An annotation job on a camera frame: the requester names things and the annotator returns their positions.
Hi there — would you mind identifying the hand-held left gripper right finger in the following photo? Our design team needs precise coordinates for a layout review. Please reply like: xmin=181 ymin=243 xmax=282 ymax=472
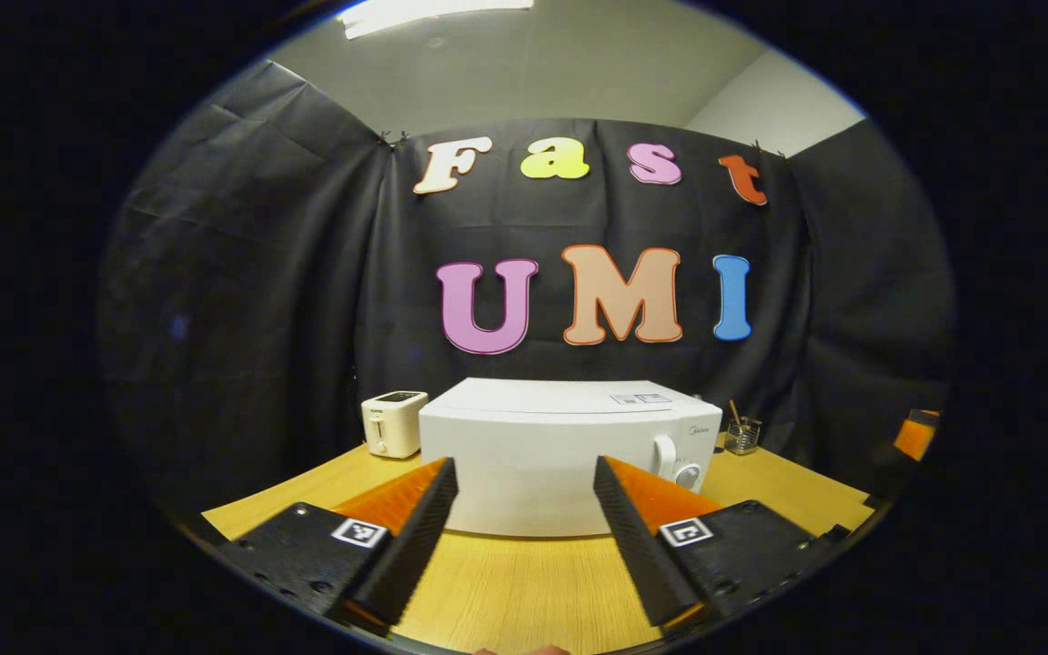
xmin=593 ymin=455 xmax=854 ymax=632

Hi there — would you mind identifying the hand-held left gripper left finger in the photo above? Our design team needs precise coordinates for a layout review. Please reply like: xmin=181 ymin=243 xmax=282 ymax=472
xmin=215 ymin=457 xmax=459 ymax=636

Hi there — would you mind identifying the white microwave oven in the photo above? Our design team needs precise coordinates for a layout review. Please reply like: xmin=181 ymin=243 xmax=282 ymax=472
xmin=418 ymin=378 xmax=723 ymax=538

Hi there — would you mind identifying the white toaster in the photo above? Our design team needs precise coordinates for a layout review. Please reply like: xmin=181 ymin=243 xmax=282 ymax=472
xmin=361 ymin=390 xmax=429 ymax=459

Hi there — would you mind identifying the black backdrop cloth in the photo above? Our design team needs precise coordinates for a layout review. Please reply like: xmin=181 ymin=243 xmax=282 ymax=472
xmin=98 ymin=59 xmax=957 ymax=529

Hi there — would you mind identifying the ceiling light panel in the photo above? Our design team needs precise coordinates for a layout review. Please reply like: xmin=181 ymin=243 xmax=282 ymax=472
xmin=339 ymin=0 xmax=534 ymax=41

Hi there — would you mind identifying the wire mesh pen holder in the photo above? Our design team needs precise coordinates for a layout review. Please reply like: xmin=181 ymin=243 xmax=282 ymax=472
xmin=724 ymin=398 xmax=763 ymax=456

